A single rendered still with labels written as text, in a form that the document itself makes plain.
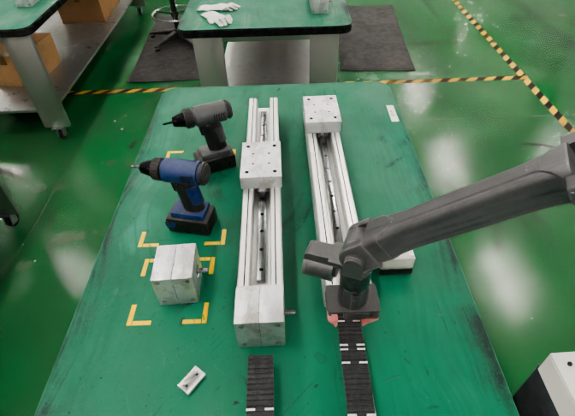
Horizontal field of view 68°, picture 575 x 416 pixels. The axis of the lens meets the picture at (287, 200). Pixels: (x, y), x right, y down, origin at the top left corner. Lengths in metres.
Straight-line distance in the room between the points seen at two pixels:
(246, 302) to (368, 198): 0.52
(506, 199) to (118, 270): 0.89
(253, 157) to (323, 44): 1.40
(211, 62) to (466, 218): 2.09
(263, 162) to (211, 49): 1.43
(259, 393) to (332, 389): 0.14
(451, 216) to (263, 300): 0.43
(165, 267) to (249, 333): 0.24
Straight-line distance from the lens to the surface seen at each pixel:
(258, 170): 1.13
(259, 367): 0.89
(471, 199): 0.62
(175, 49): 4.21
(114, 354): 1.02
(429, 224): 0.65
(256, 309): 0.88
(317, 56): 2.51
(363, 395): 0.88
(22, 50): 2.99
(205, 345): 0.97
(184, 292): 1.00
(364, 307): 0.87
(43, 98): 3.11
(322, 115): 1.35
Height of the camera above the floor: 1.62
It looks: 43 degrees down
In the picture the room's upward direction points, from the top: 2 degrees counter-clockwise
